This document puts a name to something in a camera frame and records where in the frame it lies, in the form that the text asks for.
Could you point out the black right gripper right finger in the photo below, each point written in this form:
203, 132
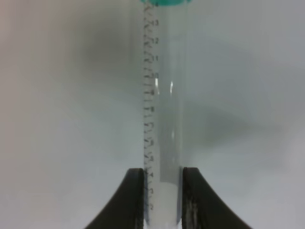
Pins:
202, 208

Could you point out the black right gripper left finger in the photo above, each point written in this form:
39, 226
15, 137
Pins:
125, 210

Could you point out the green capped test tube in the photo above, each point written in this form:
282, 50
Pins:
163, 68

